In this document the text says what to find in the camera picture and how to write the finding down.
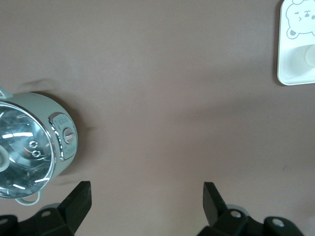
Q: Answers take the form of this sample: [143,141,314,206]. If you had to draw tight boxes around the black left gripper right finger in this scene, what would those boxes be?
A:
[196,181,265,236]

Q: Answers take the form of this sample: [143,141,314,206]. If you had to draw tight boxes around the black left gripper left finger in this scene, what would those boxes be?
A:
[19,181,93,236]

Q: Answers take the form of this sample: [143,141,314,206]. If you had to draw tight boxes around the white plastic cup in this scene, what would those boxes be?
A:
[304,44,315,67]

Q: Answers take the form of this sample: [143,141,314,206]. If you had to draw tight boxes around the steel pot with lid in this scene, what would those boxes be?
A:
[0,85,77,206]

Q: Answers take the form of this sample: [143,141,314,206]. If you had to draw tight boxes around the white tray with bear print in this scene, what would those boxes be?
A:
[276,0,315,86]

